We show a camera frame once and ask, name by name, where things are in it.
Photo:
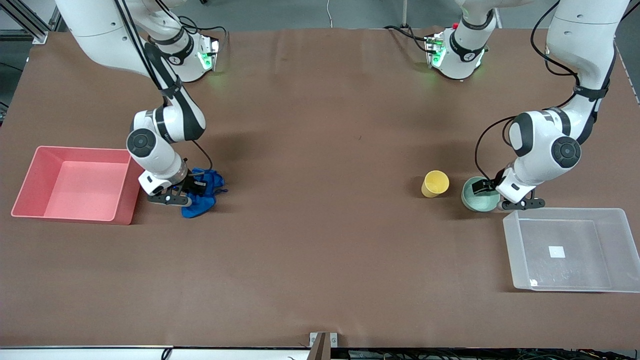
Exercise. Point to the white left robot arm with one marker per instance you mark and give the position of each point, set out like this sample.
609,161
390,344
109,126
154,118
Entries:
580,35

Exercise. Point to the white square label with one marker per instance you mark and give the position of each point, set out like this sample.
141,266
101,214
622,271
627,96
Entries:
557,251

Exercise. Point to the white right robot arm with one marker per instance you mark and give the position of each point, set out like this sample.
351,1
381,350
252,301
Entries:
100,30

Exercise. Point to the brown table cover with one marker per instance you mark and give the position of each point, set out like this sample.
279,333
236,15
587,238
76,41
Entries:
320,200

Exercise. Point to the mint green bowl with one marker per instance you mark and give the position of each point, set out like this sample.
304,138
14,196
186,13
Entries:
477,202

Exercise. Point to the pink plastic bin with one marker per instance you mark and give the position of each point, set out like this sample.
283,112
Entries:
75,185

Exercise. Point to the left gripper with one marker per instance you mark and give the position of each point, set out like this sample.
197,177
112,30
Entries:
492,184

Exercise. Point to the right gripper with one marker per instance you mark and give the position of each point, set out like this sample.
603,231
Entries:
190,183

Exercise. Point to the aluminium frame profile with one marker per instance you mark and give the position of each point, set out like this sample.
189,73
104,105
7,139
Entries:
40,36

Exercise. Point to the white table edge rail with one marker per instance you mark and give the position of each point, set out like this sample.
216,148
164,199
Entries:
100,354

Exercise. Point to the blue cloth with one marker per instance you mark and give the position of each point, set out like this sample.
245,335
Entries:
202,205

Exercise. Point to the metal table bracket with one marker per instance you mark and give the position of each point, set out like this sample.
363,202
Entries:
322,347

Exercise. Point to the grey metal post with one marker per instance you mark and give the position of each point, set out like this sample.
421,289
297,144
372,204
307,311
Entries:
404,12

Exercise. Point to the yellow cup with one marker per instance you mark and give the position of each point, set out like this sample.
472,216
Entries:
434,184

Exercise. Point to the clear plastic box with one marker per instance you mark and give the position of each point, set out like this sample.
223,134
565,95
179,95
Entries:
600,265

